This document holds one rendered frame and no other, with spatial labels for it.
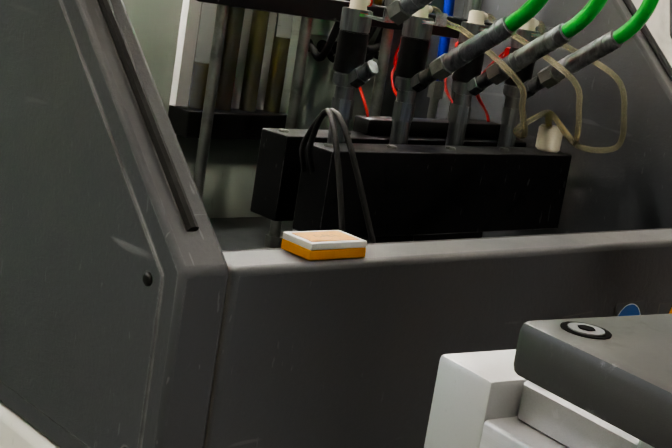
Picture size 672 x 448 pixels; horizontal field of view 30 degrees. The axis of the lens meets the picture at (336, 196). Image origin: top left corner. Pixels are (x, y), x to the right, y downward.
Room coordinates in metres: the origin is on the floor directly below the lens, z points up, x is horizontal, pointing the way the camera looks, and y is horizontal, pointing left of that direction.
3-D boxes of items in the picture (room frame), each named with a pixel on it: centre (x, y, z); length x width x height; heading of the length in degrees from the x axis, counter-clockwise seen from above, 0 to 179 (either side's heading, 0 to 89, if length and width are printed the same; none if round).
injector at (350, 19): (1.14, 0.00, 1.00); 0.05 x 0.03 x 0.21; 43
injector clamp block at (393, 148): (1.23, -0.08, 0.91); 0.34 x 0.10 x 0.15; 133
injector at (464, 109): (1.24, -0.12, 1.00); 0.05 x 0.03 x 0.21; 43
